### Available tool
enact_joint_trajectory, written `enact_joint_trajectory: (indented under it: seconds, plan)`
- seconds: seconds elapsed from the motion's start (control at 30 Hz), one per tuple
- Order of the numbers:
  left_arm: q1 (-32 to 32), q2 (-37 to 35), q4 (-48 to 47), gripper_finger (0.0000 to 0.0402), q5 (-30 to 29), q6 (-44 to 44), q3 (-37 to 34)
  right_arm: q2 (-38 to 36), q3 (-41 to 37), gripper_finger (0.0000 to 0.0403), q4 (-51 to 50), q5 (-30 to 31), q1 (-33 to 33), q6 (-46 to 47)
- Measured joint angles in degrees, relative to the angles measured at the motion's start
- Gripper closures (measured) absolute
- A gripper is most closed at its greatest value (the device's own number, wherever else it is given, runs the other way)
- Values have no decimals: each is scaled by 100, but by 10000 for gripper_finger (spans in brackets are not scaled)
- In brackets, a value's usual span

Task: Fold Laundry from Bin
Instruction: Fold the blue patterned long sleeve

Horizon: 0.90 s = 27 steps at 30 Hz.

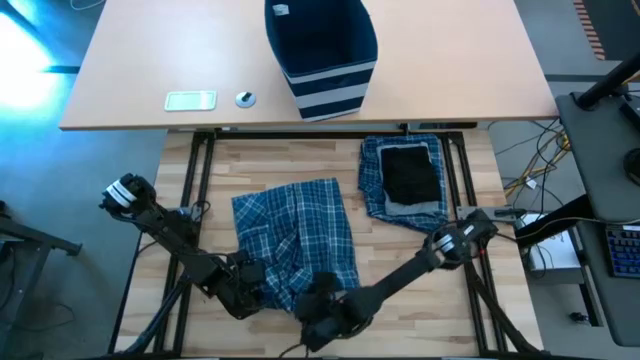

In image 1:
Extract blue plaid pants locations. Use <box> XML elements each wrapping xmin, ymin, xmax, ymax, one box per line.
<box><xmin>357</xmin><ymin>132</ymin><xmax>450</xmax><ymax>234</ymax></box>

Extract black cable bundle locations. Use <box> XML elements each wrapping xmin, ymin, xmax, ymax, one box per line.
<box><xmin>492</xmin><ymin>118</ymin><xmax>571</xmax><ymax>201</ymax></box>

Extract dark grey side desk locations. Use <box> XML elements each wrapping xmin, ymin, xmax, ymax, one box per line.
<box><xmin>555</xmin><ymin>92</ymin><xmax>640</xmax><ymax>349</ymax></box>

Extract orange black striped strip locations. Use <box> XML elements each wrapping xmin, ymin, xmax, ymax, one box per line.
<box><xmin>572</xmin><ymin>0</ymin><xmax>606</xmax><ymax>61</ymax></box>

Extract black keyboard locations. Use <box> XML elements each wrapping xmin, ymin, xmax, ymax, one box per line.
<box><xmin>604</xmin><ymin>224</ymin><xmax>640</xmax><ymax>279</ymax></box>

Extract black aluminium table frame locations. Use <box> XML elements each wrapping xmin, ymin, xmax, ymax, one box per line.
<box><xmin>107</xmin><ymin>128</ymin><xmax>551</xmax><ymax>360</ymax></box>

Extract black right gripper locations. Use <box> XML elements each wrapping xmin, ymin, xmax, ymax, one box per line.
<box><xmin>294</xmin><ymin>272</ymin><xmax>374</xmax><ymax>354</ymax></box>

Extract pale rectangular plate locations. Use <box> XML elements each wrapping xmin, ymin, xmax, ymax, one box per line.
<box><xmin>163</xmin><ymin>90</ymin><xmax>218</xmax><ymax>112</ymax></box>

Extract black shorts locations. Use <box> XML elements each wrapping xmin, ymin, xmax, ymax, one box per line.
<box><xmin>379</xmin><ymin>144</ymin><xmax>444</xmax><ymax>207</ymax></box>

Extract navy striped fabric laundry bin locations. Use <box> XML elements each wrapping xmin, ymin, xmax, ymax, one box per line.
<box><xmin>263</xmin><ymin>0</ymin><xmax>380</xmax><ymax>123</ymax></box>

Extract beige desk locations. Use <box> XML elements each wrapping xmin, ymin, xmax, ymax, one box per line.
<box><xmin>58</xmin><ymin>0</ymin><xmax>560</xmax><ymax>132</ymax></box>

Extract black round pole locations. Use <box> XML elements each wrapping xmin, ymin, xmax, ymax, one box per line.
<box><xmin>574</xmin><ymin>52</ymin><xmax>640</xmax><ymax>110</ymax></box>

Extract dark garment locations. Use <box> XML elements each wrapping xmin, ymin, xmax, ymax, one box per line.
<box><xmin>230</xmin><ymin>177</ymin><xmax>361</xmax><ymax>314</ymax></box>

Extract black metal stand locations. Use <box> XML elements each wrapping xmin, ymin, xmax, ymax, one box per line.
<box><xmin>0</xmin><ymin>199</ymin><xmax>83</xmax><ymax>301</ymax></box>

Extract black braided cable sleeve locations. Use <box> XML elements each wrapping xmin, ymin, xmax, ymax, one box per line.
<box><xmin>462</xmin><ymin>259</ymin><xmax>544</xmax><ymax>357</ymax></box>
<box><xmin>122</xmin><ymin>269</ymin><xmax>194</xmax><ymax>356</ymax></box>

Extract grey garment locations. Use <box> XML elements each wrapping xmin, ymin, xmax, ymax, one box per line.
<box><xmin>374</xmin><ymin>141</ymin><xmax>448</xmax><ymax>218</ymax></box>

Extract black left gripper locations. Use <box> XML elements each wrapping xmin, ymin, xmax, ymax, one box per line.
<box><xmin>219</xmin><ymin>249</ymin><xmax>269</xmax><ymax>321</ymax></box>

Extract black desk leg bar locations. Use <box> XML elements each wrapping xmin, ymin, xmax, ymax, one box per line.
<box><xmin>514</xmin><ymin>194</ymin><xmax>594</xmax><ymax>247</ymax></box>

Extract yellow cable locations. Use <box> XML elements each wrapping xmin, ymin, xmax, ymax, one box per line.
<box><xmin>504</xmin><ymin>134</ymin><xmax>571</xmax><ymax>196</ymax></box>

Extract white papers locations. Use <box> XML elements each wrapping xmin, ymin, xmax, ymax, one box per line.
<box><xmin>519</xmin><ymin>212</ymin><xmax>584</xmax><ymax>272</ymax></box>

